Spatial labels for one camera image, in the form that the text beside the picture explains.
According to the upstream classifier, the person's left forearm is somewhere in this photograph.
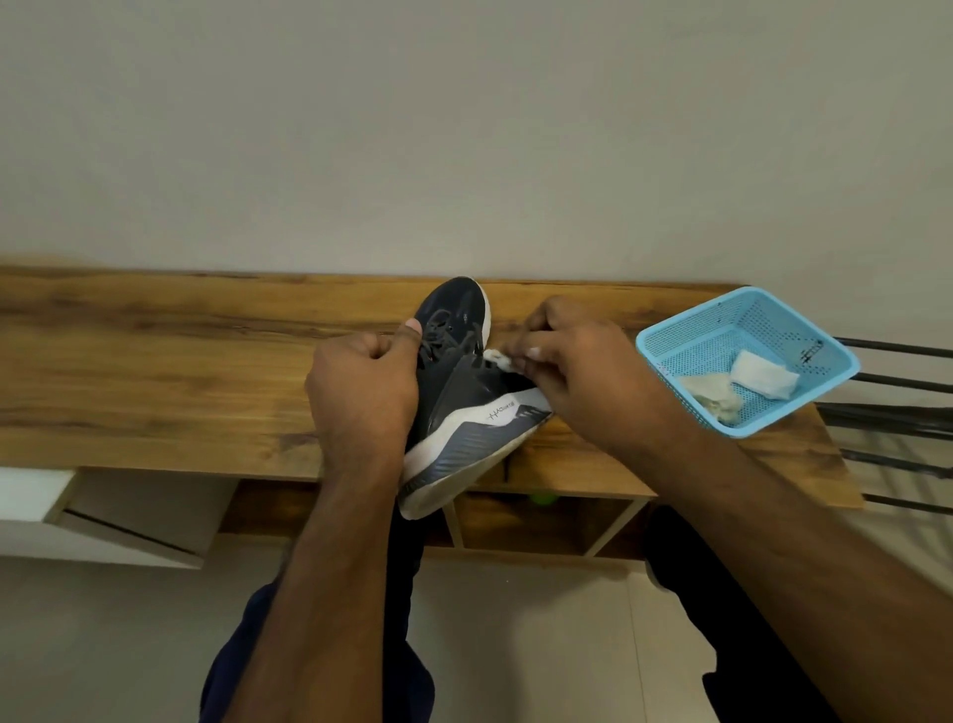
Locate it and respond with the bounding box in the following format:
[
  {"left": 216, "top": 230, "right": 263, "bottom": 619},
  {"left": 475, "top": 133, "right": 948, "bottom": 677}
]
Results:
[{"left": 222, "top": 469, "right": 407, "bottom": 723}]

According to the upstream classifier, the used wipe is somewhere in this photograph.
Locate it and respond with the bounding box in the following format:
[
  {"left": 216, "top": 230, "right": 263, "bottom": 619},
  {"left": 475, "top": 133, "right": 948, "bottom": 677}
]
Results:
[{"left": 677, "top": 371, "right": 746, "bottom": 427}]

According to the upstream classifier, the white drawer unit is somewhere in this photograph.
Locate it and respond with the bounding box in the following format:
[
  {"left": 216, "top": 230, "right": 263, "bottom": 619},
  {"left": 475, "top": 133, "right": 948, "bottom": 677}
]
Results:
[{"left": 0, "top": 465, "right": 239, "bottom": 571}]

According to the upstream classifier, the wooden table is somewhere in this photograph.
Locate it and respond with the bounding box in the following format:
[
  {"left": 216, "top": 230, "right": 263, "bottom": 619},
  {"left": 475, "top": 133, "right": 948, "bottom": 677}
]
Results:
[{"left": 0, "top": 267, "right": 865, "bottom": 561}]

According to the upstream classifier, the person's right hand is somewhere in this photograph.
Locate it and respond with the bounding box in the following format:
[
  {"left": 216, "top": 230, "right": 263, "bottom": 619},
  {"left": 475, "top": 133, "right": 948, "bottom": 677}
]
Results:
[{"left": 494, "top": 295, "right": 694, "bottom": 460}]

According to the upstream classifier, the blue plastic basket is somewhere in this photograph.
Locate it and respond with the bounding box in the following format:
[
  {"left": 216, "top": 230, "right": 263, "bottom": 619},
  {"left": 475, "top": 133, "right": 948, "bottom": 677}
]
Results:
[{"left": 634, "top": 285, "right": 863, "bottom": 439}]

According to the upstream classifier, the person's left hand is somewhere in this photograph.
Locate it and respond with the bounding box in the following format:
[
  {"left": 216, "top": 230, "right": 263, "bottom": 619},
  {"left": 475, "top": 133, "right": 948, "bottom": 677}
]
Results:
[{"left": 305, "top": 318, "right": 424, "bottom": 486}]

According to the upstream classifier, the black metal shoe rack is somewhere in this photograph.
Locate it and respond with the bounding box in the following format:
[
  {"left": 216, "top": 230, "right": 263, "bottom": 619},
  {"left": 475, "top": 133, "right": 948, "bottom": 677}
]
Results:
[{"left": 815, "top": 337, "right": 953, "bottom": 516}]

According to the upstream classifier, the person's right forearm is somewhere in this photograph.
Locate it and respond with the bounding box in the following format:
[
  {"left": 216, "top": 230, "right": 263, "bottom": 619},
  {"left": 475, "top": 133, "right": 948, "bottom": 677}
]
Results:
[{"left": 632, "top": 424, "right": 953, "bottom": 723}]

